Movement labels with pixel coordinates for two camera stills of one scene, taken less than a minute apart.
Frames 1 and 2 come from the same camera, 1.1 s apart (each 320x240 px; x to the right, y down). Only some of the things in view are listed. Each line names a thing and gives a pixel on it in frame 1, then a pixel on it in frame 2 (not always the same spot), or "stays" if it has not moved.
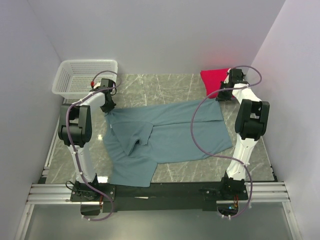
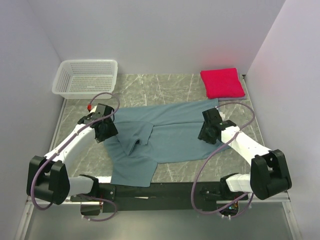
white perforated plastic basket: x=74 y=79 stays
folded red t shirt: x=212 y=79 stays
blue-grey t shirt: x=138 y=139 stays
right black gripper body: x=224 y=96 -> x=205 y=134
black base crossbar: x=188 y=197 stays
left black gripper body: x=109 y=106 -> x=110 y=130
